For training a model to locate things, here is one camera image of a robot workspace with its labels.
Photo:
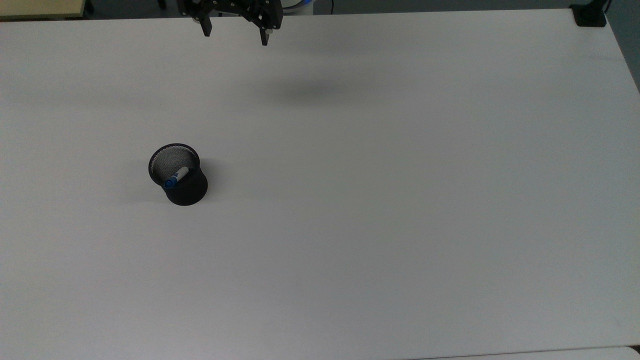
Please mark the blue and white marker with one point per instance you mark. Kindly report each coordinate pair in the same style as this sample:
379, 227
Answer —
176, 177

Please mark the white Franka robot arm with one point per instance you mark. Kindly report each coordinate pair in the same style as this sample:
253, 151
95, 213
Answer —
296, 5

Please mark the black mesh pen cup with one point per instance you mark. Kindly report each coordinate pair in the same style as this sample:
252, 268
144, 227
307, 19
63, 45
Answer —
187, 192

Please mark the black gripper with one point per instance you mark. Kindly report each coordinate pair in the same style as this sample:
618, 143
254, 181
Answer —
230, 6

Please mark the black clamp mount base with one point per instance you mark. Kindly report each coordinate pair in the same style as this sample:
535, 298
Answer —
589, 16

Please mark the light wooden table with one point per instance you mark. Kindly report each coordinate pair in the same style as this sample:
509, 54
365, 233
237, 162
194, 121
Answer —
40, 7

